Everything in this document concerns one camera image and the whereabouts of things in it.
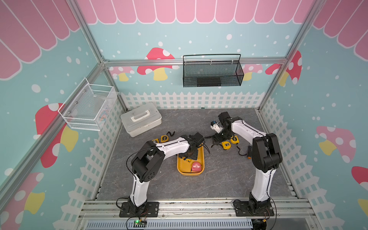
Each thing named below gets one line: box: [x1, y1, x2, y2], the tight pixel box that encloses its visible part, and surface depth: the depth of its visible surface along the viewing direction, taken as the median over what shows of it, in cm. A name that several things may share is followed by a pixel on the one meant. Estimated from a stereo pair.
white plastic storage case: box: [120, 102, 163, 138], surface depth 102 cm
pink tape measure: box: [191, 161, 202, 172], surface depth 89 cm
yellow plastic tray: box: [176, 145, 205, 176], surface depth 91 cm
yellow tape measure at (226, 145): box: [221, 140, 231, 150], surface depth 99 cm
